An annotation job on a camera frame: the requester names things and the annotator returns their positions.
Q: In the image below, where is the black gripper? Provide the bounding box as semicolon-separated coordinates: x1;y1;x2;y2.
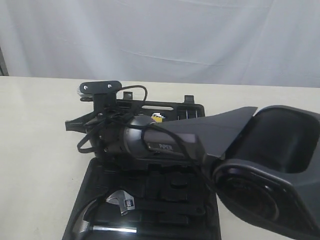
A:
65;110;133;160

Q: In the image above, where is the black plastic tool case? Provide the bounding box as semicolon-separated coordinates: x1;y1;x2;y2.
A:
58;91;222;240

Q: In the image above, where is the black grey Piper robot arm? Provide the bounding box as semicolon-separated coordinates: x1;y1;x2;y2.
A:
65;105;320;240

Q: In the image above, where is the yellow hex key set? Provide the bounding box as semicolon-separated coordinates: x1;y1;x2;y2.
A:
151;112;165;123

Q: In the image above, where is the steel claw hammer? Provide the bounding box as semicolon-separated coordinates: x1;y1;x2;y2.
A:
72;199;138;240

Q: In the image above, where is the white backdrop curtain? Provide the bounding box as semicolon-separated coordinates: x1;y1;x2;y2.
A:
0;0;320;88

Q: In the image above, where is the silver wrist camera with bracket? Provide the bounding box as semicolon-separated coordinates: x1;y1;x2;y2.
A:
77;80;123;114

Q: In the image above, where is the adjustable wrench black handle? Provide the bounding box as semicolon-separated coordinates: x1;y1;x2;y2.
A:
105;189;206;217

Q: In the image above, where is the black braided cable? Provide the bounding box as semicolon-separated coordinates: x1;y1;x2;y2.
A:
76;85;218;196

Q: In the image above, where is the black metal tripod frame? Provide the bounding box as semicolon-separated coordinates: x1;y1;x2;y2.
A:
0;48;9;76

